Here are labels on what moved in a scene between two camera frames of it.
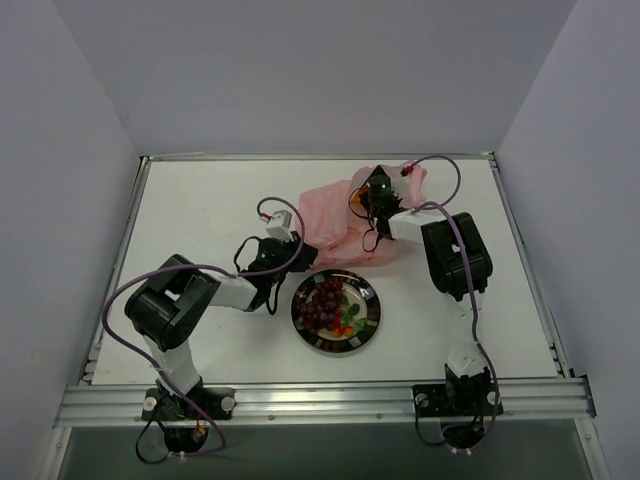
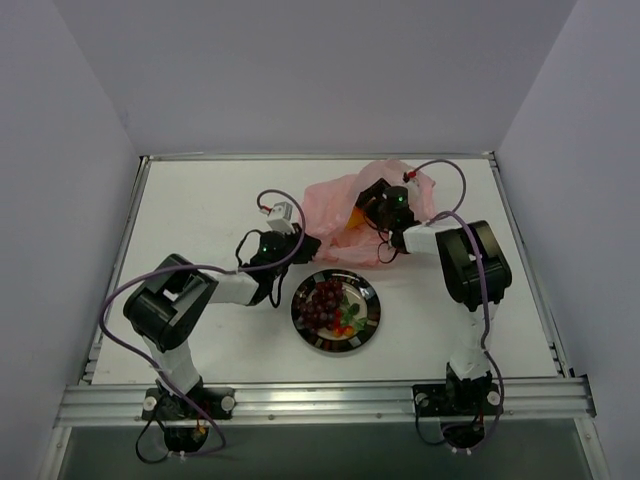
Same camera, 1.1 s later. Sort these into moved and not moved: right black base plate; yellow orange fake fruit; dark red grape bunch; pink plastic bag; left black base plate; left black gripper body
Moved: yellow orange fake fruit; pink plastic bag
Not moved: dark red grape bunch; left black base plate; left black gripper body; right black base plate
